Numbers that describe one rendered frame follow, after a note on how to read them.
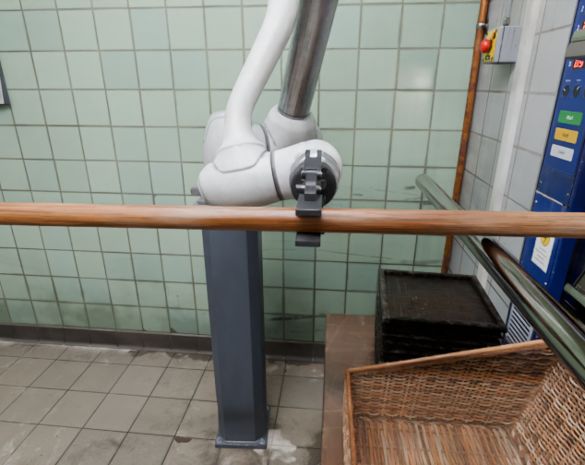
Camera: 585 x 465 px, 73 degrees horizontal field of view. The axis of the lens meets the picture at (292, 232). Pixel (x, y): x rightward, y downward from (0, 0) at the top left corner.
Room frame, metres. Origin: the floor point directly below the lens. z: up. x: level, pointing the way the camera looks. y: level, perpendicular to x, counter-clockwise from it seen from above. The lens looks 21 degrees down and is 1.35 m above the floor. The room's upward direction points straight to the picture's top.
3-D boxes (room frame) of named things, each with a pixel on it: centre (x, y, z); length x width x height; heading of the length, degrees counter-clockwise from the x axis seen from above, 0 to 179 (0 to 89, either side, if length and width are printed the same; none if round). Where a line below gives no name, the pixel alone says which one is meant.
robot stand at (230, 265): (1.25, 0.20, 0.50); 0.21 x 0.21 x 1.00; 88
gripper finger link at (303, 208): (0.46, -0.02, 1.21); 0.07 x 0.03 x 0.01; 175
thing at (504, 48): (1.35, -0.65, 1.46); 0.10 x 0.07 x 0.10; 174
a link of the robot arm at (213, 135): (1.26, 0.19, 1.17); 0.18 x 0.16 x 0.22; 114
